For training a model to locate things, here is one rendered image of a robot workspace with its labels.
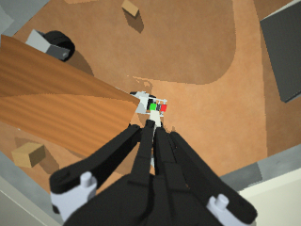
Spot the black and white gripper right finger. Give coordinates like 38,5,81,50
152,110,258,226

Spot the small tan cube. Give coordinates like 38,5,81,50
11,142,46,168

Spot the small tan wooden block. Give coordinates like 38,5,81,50
121,0,139,20

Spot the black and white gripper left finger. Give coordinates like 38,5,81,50
49,110,155,226

